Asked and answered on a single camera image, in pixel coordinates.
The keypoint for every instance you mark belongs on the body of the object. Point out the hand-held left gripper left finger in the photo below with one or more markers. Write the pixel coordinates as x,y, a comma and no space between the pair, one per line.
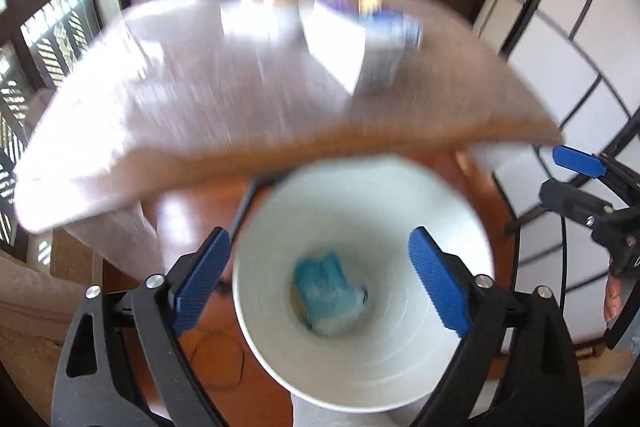
200,282

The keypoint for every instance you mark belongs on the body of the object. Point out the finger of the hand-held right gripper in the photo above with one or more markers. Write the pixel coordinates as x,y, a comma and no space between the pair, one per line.
570,202
575,159

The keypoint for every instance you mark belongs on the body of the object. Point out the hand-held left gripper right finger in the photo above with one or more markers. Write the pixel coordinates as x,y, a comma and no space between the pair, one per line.
437,282

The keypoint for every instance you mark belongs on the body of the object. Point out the white plastic waste bin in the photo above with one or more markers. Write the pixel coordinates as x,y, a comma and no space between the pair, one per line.
350,367

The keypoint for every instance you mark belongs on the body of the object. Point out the translucent plastic box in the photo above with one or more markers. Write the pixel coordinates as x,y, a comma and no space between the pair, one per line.
345,42

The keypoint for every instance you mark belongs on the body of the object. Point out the person's right hand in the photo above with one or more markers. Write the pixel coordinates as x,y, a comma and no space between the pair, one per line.
612,297

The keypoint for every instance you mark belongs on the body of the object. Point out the black office chair base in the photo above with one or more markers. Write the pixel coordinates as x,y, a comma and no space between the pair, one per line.
245,207

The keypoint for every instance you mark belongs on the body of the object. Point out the crumpled blue glove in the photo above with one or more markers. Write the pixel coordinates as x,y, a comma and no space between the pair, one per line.
325,292

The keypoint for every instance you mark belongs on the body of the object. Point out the person's grey trouser leg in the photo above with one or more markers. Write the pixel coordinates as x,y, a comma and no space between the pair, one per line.
610,387
340,418

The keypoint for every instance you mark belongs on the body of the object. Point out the beige sofa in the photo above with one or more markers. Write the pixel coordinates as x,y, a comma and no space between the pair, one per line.
35,307

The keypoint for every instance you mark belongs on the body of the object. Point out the wooden table with plastic cover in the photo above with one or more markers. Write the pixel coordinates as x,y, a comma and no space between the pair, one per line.
200,97

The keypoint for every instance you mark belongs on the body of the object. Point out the small orange object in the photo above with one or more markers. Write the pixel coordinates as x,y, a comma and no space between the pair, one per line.
371,1

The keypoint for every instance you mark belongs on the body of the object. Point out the dark framed window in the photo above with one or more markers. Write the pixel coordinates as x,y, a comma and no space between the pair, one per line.
45,7

